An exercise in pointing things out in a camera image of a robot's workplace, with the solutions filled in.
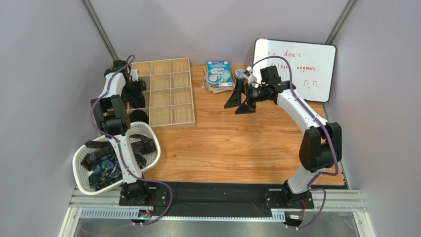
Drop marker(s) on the small blue round tin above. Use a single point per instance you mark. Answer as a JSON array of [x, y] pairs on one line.
[[239, 73]]

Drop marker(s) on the rolled black tie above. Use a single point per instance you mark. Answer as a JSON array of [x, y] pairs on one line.
[[138, 116]]

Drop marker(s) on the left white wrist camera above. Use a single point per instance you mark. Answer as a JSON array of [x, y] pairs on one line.
[[133, 75]]

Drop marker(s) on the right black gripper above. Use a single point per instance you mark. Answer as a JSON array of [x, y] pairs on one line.
[[246, 97]]

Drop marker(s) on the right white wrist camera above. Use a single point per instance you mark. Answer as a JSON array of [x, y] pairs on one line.
[[249, 77]]

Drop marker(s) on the white whiteboard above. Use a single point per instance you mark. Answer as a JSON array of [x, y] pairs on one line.
[[311, 64]]

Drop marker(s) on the white plastic basket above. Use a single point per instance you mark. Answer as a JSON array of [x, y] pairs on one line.
[[82, 174]]

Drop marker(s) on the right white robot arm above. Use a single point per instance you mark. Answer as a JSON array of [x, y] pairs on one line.
[[321, 144]]

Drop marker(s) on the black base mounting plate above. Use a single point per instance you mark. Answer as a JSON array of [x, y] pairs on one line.
[[198, 199]]

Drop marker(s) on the wooden compartment tray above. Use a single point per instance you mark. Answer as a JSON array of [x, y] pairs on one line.
[[168, 94]]

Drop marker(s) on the aluminium frame rail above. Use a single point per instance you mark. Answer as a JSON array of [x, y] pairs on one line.
[[337, 212]]

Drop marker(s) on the dark brown tie in basket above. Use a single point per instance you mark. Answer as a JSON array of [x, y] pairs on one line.
[[142, 146]]

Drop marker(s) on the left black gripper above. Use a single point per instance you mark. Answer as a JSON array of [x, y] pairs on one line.
[[134, 95]]

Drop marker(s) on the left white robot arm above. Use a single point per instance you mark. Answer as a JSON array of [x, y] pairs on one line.
[[109, 118]]

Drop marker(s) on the blue book stack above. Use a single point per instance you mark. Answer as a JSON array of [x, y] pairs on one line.
[[218, 76]]

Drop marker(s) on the blue floral tie in basket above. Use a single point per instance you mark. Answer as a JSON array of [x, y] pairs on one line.
[[105, 173]]

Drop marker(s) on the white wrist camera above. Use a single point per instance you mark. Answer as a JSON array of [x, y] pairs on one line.
[[249, 77], [133, 75]]

